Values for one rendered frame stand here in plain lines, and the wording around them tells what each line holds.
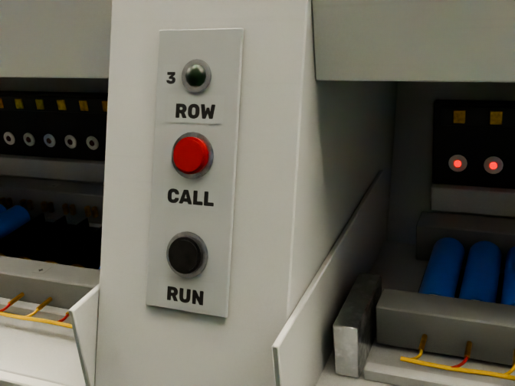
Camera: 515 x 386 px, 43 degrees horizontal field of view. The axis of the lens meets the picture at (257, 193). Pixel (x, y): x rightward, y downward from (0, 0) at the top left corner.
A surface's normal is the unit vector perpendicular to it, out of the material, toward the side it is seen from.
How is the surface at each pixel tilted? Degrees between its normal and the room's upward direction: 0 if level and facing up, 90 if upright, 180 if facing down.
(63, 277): 21
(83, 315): 90
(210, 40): 90
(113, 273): 90
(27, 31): 111
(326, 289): 90
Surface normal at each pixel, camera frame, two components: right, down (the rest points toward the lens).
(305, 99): 0.92, 0.07
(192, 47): -0.38, 0.03
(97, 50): -0.38, 0.39
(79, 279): -0.08, -0.92
